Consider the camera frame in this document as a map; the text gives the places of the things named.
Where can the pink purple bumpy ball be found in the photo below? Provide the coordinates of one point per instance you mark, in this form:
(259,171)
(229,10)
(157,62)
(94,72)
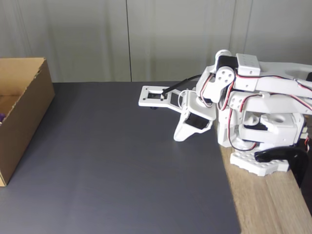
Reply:
(2,117)

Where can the brown cardboard box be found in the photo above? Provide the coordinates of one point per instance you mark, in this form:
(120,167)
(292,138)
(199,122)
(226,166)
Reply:
(24,136)

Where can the dark grey table mat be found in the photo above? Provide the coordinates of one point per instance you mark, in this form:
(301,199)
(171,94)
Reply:
(109,170)

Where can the black table clamp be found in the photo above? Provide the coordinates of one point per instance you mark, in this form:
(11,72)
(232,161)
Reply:
(297,161)

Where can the white panelled cabinet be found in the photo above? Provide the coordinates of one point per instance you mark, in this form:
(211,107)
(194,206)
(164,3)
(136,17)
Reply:
(73,36)

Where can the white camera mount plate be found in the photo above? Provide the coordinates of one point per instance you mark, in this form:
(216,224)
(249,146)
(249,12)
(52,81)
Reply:
(143,99)

